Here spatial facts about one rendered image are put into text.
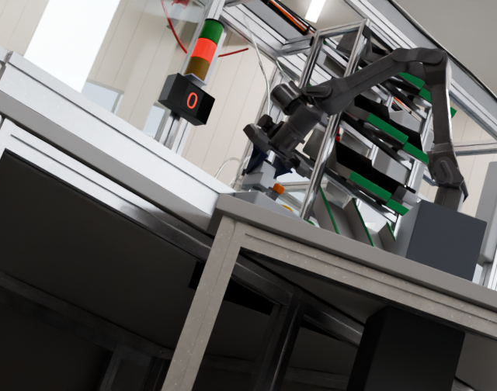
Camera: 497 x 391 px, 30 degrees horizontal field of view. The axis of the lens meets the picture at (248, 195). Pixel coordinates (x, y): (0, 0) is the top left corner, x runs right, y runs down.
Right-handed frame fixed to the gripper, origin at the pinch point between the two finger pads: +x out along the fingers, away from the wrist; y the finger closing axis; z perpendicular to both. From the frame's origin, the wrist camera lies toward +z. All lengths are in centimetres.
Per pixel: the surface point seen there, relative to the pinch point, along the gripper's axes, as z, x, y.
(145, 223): -40, 12, 40
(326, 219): -5.0, 0.9, -21.2
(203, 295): -58, 11, 35
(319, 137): 21.4, -10.4, -23.5
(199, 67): 17.2, -7.5, 19.8
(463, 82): 100, -49, -119
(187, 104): 11.0, 0.1, 19.6
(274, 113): 127, 7, -81
